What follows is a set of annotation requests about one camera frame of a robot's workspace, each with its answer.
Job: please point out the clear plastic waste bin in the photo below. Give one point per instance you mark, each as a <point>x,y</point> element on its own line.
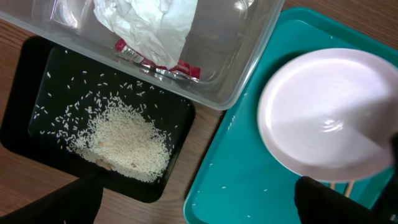
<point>225,42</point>

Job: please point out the teal plastic tray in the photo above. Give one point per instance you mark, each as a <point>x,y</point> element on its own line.
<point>239,181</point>

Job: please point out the black plastic tray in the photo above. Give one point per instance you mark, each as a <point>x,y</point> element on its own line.
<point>20,107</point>

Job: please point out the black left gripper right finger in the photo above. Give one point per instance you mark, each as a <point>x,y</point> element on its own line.
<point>319,204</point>

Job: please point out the pile of rice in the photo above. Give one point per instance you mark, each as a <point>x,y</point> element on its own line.
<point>106,117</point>

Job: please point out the large pink plate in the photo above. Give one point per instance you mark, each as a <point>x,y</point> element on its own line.
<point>330,114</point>

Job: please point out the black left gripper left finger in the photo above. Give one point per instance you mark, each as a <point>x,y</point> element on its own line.
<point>77,202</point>

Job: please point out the white napkin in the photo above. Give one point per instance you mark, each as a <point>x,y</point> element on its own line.
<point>157,29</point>

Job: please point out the red snack wrapper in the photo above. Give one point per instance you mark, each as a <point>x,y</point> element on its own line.
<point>182,70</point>

